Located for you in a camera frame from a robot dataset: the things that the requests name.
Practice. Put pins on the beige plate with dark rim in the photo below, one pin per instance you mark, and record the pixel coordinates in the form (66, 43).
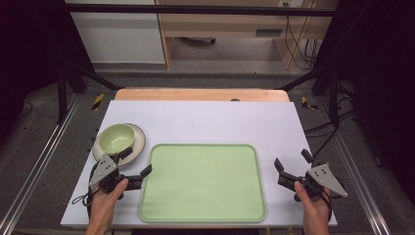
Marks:
(139, 143)

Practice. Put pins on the black horizontal frame bar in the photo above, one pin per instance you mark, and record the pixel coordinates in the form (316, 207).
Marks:
(195, 9)

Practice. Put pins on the wooden table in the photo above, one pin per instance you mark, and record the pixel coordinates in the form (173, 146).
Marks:
(195, 94)

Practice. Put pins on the black object under desk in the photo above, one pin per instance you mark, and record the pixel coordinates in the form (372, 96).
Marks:
(197, 41)

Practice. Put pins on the light green bowl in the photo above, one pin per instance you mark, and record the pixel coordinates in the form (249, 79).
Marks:
(115, 138)

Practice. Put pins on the wooden desk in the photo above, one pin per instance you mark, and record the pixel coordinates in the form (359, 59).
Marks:
(228, 24)

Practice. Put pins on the aluminium floor rail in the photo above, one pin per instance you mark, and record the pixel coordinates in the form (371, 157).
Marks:
(359, 176)
(39, 160)

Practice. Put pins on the white cabinet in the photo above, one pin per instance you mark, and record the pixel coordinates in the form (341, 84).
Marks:
(117, 39)

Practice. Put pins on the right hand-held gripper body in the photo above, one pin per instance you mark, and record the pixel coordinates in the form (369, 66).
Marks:
(326, 178)

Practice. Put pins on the light green tray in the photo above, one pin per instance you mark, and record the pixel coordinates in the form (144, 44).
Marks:
(202, 182)

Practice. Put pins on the person's right hand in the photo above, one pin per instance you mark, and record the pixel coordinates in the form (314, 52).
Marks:
(314, 209)

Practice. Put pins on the black frame leg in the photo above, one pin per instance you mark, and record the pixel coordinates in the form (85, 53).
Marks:
(62, 94)
(332, 94)

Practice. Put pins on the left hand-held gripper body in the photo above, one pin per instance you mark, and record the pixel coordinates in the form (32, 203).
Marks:
(103, 168)

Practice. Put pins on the yellow black floor tape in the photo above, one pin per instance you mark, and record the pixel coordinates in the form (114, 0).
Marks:
(306, 103)
(98, 102)

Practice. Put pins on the black curtain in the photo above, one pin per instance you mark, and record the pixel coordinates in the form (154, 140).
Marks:
(378, 81)
(29, 49)

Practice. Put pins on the white wall socket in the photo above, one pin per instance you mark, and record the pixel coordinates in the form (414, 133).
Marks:
(290, 3)

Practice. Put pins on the white board table cover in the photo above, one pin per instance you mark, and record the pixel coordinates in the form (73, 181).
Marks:
(212, 124)

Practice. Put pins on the person's left hand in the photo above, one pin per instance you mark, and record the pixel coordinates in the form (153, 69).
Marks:
(104, 204)

